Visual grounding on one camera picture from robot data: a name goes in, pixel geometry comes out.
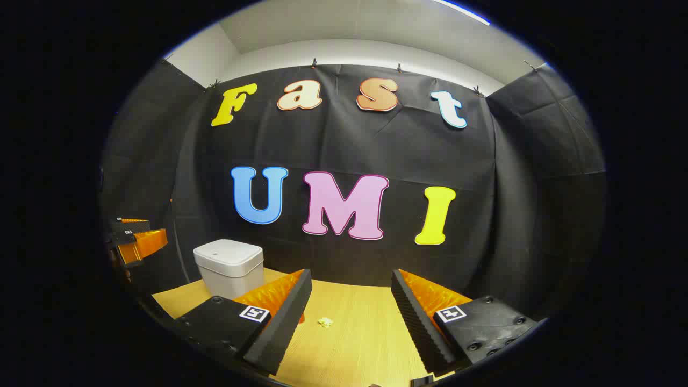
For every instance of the wooden desktop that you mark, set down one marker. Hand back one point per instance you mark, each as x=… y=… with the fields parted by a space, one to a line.
x=355 y=333

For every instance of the black backdrop cloth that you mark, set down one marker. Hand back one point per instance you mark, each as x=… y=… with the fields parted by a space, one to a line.
x=349 y=145

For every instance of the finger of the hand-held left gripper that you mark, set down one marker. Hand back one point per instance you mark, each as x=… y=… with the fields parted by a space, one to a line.
x=148 y=243
x=129 y=224

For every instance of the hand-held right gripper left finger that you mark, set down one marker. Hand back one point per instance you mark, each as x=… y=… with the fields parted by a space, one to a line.
x=285 y=322

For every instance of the yellowish paper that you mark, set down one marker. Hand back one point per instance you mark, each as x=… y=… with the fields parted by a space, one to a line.
x=325 y=322

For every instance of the white desktop garbage bin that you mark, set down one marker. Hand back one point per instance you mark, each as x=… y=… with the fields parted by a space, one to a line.
x=228 y=266

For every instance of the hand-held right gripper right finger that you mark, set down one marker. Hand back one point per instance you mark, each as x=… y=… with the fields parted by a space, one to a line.
x=416 y=328

